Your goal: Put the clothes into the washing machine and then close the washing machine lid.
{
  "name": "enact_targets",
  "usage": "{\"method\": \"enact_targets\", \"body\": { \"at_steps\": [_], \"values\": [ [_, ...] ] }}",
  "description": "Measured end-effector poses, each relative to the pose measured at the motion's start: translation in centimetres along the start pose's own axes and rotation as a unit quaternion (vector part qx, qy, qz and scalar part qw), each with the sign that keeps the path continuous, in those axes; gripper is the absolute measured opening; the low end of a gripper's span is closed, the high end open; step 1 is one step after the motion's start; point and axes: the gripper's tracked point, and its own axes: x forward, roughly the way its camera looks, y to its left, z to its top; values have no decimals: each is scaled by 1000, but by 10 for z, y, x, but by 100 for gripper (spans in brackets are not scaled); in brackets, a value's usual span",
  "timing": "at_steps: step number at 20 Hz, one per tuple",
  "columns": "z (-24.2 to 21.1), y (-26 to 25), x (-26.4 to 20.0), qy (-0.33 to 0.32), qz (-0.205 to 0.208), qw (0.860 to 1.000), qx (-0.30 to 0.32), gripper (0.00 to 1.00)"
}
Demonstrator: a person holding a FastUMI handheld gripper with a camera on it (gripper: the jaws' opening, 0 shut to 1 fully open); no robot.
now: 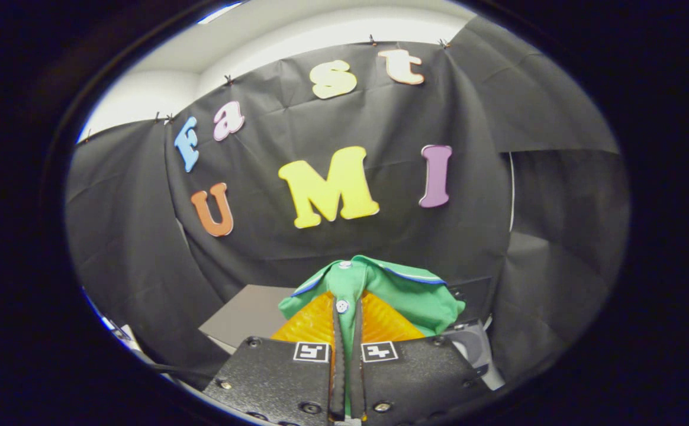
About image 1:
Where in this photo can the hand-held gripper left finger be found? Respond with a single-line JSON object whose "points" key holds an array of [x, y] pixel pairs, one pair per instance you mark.
{"points": [[273, 378]]}

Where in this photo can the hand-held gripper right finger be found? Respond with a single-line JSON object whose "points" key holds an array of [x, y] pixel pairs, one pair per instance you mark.
{"points": [[415, 378]]}

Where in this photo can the grey washing machine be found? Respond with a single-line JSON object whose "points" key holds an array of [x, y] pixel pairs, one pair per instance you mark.
{"points": [[469, 349]]}

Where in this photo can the green polo shirt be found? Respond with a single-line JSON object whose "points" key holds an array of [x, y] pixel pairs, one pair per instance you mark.
{"points": [[403, 296]]}

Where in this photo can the beige cabinet with brown top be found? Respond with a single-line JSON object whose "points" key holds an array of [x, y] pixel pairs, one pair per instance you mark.
{"points": [[244, 313]]}

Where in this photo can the white and blue object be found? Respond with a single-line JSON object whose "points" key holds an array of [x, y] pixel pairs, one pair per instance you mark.
{"points": [[110, 324]]}

